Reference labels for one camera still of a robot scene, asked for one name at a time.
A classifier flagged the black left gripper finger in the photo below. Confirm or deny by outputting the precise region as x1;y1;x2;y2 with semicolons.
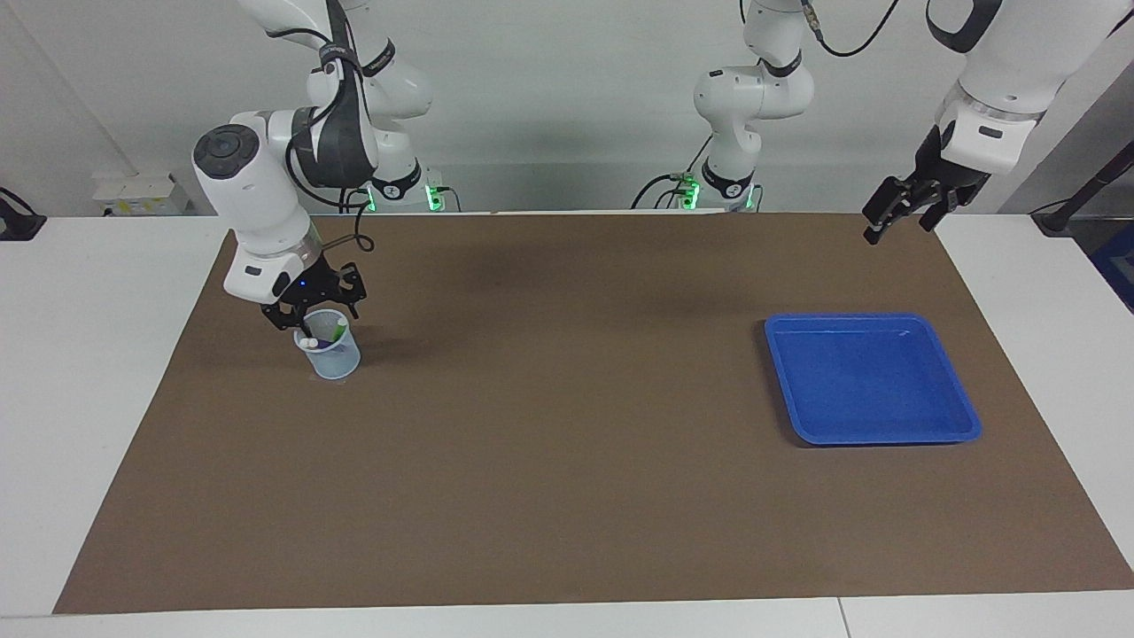
918;186;967;233
862;175;927;245

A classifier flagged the black stand pole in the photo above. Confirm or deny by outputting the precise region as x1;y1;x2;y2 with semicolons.
1032;142;1134;236

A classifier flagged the translucent plastic cup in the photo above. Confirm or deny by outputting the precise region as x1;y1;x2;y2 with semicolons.
293;308;361;381

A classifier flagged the black left base cable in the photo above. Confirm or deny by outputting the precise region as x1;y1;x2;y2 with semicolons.
631;133;710;211

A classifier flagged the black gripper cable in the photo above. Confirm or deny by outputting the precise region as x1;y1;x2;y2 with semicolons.
802;0;905;58
266;0;377;253

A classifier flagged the brown table mat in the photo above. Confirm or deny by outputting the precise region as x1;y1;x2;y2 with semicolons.
53;211;1134;615

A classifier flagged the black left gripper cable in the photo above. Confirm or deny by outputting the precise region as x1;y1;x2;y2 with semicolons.
802;0;905;58

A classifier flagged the blue box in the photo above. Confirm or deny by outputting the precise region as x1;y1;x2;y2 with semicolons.
1090;222;1134;313

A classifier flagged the black table clamp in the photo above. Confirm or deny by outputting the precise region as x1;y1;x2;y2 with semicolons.
0;186;47;242

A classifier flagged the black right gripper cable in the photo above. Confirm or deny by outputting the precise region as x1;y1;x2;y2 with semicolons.
266;0;377;253

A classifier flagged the blue plastic tray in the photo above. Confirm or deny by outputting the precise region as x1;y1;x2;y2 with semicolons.
764;312;983;447

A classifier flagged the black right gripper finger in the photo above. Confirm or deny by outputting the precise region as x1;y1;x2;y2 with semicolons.
335;262;367;321
260;301;313;342

